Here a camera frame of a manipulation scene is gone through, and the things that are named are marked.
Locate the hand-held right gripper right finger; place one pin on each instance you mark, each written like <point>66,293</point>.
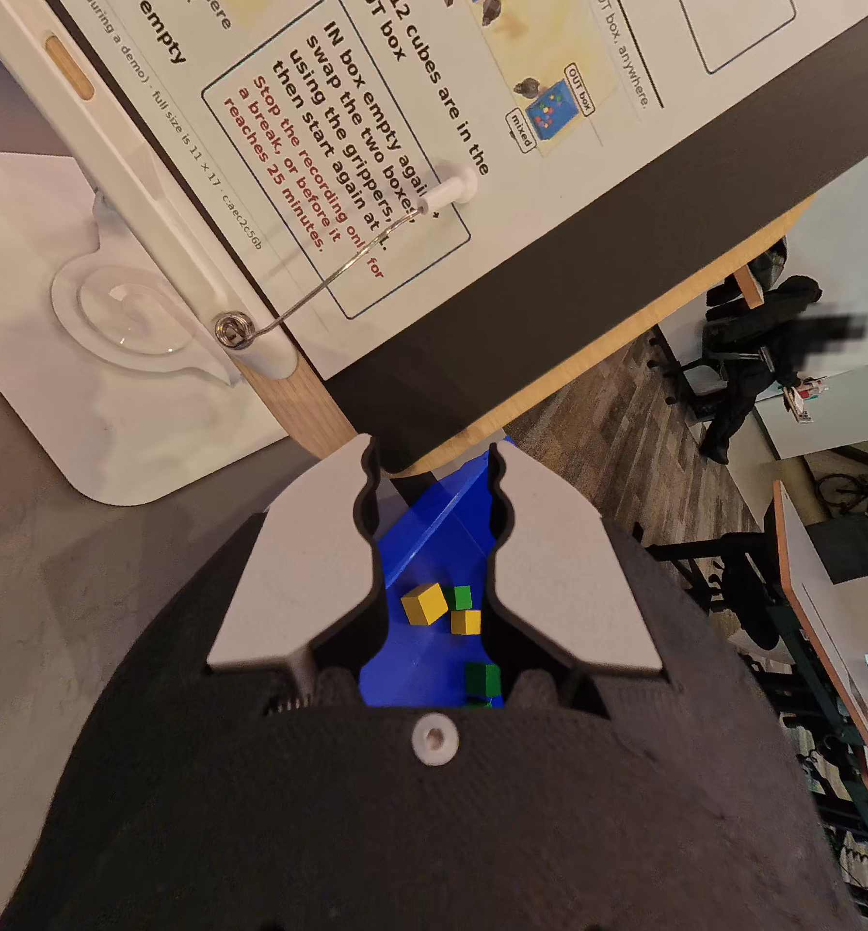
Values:
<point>572,582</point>

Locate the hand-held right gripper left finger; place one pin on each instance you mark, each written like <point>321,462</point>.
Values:
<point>303,574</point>

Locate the yellow wooden cube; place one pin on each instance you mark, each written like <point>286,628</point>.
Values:
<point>466,622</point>
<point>423,605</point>

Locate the blue plastic bin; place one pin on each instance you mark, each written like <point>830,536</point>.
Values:
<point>434,538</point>

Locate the black office chair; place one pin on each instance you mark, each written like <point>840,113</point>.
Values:
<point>743,589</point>
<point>696,378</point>

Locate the white desk with wooden edge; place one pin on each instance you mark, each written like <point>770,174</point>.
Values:
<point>819,618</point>

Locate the black monitor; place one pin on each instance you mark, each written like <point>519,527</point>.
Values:
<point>848,553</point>

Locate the bicycle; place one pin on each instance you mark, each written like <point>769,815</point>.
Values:
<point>848,494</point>

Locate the white and red device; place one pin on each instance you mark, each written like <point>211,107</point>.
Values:
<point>805,396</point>

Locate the clear suction cup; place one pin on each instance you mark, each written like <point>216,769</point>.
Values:
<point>125,313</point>

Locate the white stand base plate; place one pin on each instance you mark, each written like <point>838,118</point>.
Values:
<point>77,436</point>

